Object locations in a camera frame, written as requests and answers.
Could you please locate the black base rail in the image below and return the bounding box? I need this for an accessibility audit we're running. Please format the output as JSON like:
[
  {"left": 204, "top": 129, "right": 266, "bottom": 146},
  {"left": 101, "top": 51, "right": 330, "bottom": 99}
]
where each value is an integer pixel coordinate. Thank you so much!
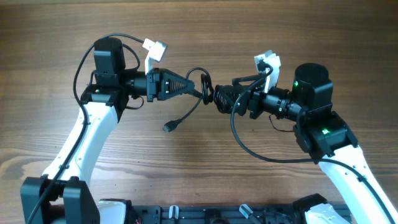
[{"left": 130, "top": 204, "right": 307, "bottom": 224}]

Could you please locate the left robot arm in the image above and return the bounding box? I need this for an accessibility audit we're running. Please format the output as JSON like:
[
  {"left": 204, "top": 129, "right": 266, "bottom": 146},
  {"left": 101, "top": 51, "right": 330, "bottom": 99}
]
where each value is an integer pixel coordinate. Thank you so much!
[{"left": 21, "top": 33, "right": 198, "bottom": 223}]

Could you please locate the camera black cable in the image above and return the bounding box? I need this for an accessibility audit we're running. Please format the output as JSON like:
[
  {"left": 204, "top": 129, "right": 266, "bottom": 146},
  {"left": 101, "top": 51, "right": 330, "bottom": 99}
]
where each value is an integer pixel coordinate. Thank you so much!
[
  {"left": 23, "top": 32, "right": 146, "bottom": 224},
  {"left": 229, "top": 63, "right": 398, "bottom": 224}
]

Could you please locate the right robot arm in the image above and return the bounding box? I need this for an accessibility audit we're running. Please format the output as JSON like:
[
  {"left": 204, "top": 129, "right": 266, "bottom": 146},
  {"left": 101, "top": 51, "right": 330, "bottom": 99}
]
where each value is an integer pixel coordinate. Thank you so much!
[{"left": 213, "top": 63, "right": 397, "bottom": 223}]

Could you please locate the black cable bundle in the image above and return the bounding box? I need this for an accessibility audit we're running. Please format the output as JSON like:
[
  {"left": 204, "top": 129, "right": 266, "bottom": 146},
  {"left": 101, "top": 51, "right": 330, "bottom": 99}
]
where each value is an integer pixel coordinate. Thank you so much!
[{"left": 162, "top": 67, "right": 218, "bottom": 133}]

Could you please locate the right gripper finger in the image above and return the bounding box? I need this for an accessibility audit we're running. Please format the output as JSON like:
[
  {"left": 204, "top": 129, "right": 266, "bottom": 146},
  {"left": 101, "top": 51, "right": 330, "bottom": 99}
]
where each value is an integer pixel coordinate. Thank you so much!
[
  {"left": 213, "top": 90, "right": 239, "bottom": 114},
  {"left": 214, "top": 84, "right": 248, "bottom": 97}
]

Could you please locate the right camera black cable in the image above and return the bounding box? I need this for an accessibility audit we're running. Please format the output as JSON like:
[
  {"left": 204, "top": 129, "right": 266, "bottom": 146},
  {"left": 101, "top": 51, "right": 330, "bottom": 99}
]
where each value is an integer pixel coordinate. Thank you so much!
[{"left": 229, "top": 63, "right": 398, "bottom": 224}]

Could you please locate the left camera black cable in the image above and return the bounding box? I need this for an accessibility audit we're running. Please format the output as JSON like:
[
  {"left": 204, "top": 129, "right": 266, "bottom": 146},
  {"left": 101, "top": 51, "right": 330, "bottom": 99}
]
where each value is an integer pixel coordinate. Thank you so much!
[{"left": 23, "top": 32, "right": 146, "bottom": 224}]

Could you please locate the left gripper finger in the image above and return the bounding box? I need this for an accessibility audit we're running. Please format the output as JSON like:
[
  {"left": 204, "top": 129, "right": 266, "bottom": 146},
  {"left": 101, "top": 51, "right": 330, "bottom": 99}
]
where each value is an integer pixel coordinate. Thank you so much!
[
  {"left": 164, "top": 88, "right": 201, "bottom": 100},
  {"left": 162, "top": 69, "right": 195, "bottom": 90}
]

